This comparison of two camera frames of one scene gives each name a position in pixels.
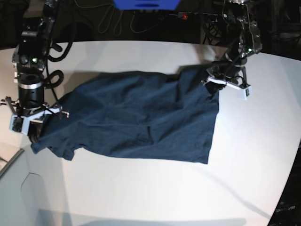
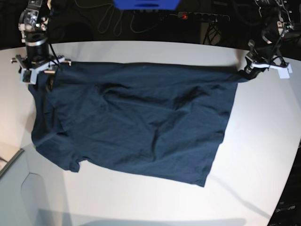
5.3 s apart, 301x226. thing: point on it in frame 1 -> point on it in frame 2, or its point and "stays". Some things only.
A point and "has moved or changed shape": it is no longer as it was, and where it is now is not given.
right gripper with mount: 34,117 -> 30,65
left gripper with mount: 232,75 -> 257,61
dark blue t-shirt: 133,114 has moved or changed shape
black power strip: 199,16 stays
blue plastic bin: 146,4 stays
